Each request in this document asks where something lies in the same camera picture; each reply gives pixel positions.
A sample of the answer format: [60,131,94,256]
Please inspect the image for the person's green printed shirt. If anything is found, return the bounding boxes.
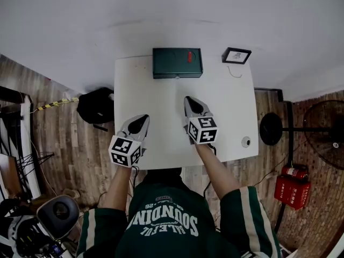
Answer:
[76,181,282,258]

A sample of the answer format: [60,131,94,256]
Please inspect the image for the red fire extinguisher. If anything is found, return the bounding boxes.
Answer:
[281,164,309,181]

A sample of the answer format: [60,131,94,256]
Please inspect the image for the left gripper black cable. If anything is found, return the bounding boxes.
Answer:
[128,165,141,196]

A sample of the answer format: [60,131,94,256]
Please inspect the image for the thin dark wire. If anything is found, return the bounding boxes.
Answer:
[226,65,243,79]

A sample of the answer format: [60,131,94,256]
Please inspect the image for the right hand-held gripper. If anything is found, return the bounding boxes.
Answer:
[183,95,219,146]

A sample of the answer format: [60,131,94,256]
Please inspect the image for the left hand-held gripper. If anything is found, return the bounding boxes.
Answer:
[107,114,151,168]

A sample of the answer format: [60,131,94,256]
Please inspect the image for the yellow black striped tape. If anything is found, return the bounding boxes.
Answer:
[36,97,80,111]

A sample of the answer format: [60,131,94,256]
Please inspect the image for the black floor cable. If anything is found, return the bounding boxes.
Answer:
[252,154,291,188]

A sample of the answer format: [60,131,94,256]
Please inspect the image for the black backpack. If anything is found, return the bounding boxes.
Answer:
[76,87,116,132]

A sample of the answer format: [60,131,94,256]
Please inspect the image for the grey round padded device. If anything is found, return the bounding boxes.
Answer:
[36,195,81,240]

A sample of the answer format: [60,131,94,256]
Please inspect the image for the red fire extinguisher box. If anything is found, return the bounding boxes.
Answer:
[274,175,312,211]

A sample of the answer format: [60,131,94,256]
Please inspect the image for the black standing fan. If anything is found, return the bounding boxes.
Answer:
[259,99,344,169]

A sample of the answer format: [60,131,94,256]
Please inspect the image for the person's right forearm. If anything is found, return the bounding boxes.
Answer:
[193,142,241,201]

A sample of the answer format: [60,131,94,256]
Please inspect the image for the person's left forearm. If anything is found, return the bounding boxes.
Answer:
[102,165,134,212]

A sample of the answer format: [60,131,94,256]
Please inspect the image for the dark green metal box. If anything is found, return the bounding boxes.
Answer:
[152,47,203,75]

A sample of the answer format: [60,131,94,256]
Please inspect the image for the white table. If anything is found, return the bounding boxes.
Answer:
[113,54,260,170]

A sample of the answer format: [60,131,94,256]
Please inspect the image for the black white metal rack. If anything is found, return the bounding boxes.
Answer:
[0,86,55,199]

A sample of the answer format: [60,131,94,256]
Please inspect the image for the black picture frame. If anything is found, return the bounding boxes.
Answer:
[221,47,253,65]

